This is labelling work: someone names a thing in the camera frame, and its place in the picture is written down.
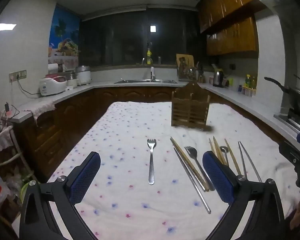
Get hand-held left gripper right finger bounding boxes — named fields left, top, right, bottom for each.
left=202, top=151, right=286, bottom=240

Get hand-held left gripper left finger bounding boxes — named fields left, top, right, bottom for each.
left=19, top=151, right=101, bottom=240

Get wooden chopstick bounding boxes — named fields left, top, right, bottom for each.
left=170, top=137, right=211, bottom=192
left=208, top=137, right=218, bottom=158
left=213, top=136, right=227, bottom=166
left=172, top=137, right=215, bottom=191
left=224, top=138, right=242, bottom=176

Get metal chopstick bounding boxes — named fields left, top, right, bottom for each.
left=238, top=141, right=248, bottom=178
left=173, top=148, right=212, bottom=214
left=239, top=142, right=263, bottom=183

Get wooden utensil holder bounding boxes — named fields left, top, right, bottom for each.
left=170, top=81, right=211, bottom=128

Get gas stove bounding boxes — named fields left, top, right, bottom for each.
left=273, top=108, right=300, bottom=137

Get metal spoon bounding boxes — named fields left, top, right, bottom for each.
left=220, top=146, right=230, bottom=167

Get metal fork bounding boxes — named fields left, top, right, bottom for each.
left=184, top=146, right=208, bottom=192
left=147, top=138, right=156, bottom=185

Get black wok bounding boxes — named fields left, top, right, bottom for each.
left=264, top=74, right=300, bottom=116

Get wooden lower cabinets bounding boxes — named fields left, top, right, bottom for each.
left=15, top=86, right=285, bottom=183

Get wooden cabinets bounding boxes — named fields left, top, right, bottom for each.
left=15, top=86, right=285, bottom=183
left=196, top=0, right=285, bottom=56

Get floral white tablecloth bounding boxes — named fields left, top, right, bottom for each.
left=46, top=101, right=300, bottom=240

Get green plastic basin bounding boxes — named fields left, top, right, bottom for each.
left=20, top=179, right=38, bottom=202

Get spice jar rack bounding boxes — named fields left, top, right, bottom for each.
left=241, top=86, right=257, bottom=98

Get cooking oil bottle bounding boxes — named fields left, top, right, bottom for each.
left=245, top=74, right=257, bottom=89

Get lace cloth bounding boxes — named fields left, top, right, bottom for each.
left=17, top=99, right=56, bottom=126

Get storage cart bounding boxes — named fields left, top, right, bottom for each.
left=0, top=124, right=24, bottom=170

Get white rice cooker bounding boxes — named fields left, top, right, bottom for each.
left=38, top=76, right=68, bottom=97

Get steel electric kettle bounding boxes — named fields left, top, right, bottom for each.
left=212, top=70, right=225, bottom=88

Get silver electric cooker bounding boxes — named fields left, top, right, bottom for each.
left=75, top=65, right=92, bottom=86

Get steel kitchen sink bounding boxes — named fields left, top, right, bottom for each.
left=114, top=79, right=178, bottom=84

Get wooden cutting board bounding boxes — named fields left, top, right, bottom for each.
left=176, top=53, right=194, bottom=79

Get dark kitchen window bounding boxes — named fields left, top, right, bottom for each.
left=79, top=5, right=201, bottom=67

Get wooden upper cabinets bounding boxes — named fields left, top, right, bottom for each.
left=196, top=0, right=285, bottom=56

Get ceiling light panel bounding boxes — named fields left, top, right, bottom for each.
left=0, top=23, right=17, bottom=32

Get wall power outlet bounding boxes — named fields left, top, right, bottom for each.
left=9, top=70, right=27, bottom=83

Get fruit wall poster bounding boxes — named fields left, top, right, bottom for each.
left=48, top=4, right=81, bottom=64

